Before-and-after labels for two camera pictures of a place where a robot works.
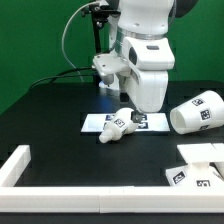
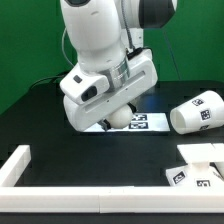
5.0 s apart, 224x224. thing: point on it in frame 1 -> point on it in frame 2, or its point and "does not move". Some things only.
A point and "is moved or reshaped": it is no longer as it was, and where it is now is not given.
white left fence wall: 15,165 does not move
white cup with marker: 201,113 does not move
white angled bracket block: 205,166 does not move
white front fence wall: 110,200 does not move
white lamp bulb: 120,125 is moved or reshaped
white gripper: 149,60 -> 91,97
